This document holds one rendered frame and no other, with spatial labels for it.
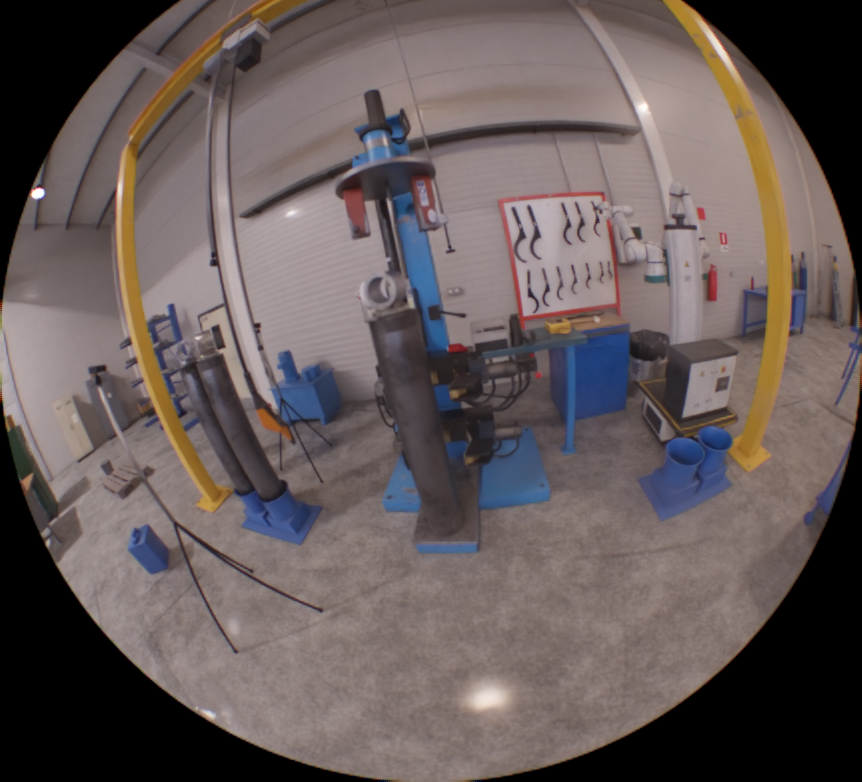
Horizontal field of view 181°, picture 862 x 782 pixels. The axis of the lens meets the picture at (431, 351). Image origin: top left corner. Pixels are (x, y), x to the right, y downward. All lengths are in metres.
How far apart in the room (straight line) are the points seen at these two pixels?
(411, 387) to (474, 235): 2.64
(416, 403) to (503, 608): 1.22
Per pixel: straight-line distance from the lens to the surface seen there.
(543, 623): 1.66
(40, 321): 11.26
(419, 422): 1.20
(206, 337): 1.93
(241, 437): 2.01
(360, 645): 1.77
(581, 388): 2.74
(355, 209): 1.53
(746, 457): 2.85
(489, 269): 3.48
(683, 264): 2.55
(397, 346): 1.07
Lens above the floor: 1.59
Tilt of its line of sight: 16 degrees down
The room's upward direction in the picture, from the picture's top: 12 degrees counter-clockwise
